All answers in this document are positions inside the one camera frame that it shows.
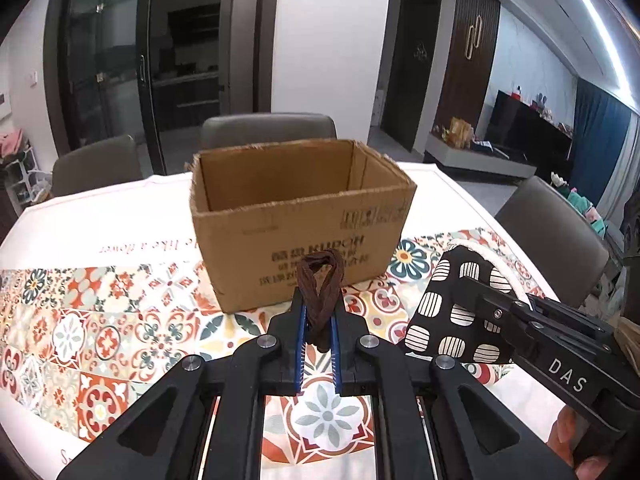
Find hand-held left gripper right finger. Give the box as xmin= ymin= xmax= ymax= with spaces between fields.
xmin=330 ymin=304 xmax=576 ymax=480

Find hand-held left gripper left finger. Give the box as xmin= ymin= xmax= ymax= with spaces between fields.
xmin=56 ymin=287 xmax=307 ymax=480

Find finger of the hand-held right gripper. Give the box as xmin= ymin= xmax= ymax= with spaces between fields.
xmin=525 ymin=296 xmax=616 ymax=341
xmin=459 ymin=276 xmax=543 ymax=346

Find black white checked pouch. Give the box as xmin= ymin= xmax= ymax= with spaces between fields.
xmin=404 ymin=242 xmax=531 ymax=367

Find brown scrunchie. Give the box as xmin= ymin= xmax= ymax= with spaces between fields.
xmin=296 ymin=249 xmax=346 ymax=353

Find brown cardboard box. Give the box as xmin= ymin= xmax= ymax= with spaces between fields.
xmin=189 ymin=139 xmax=418 ymax=315

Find person's right hand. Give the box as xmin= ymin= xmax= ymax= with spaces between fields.
xmin=547 ymin=407 xmax=619 ymax=480

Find grey dining chair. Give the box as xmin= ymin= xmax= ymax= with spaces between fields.
xmin=200 ymin=112 xmax=339 ymax=152
xmin=495 ymin=176 xmax=609 ymax=309
xmin=51 ymin=135 xmax=144 ymax=199

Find teal plush toys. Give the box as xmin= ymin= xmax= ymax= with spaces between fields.
xmin=550 ymin=172 xmax=609 ymax=234

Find white low tv cabinet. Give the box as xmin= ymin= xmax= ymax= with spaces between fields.
xmin=425 ymin=132 xmax=539 ymax=182

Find blue curtain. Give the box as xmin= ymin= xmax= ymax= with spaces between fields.
xmin=570 ymin=77 xmax=632 ymax=212

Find yellow bag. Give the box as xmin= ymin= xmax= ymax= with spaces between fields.
xmin=447 ymin=117 xmax=477 ymax=151

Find black television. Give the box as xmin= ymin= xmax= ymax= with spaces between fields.
xmin=487 ymin=90 xmax=574 ymax=167

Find dark room door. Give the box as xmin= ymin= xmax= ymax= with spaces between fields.
xmin=381 ymin=0 xmax=444 ymax=154

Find ceiling light strip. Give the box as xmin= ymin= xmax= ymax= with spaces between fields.
xmin=552 ymin=0 xmax=640 ymax=117

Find white storage rack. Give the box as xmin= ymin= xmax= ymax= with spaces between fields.
xmin=0 ymin=127 xmax=54 ymax=212

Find glass sliding door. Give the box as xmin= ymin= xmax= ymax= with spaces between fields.
xmin=45 ymin=0 xmax=281 ymax=177

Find dark wooden panel gold handle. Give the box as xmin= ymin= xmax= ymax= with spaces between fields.
xmin=435 ymin=0 xmax=502 ymax=134

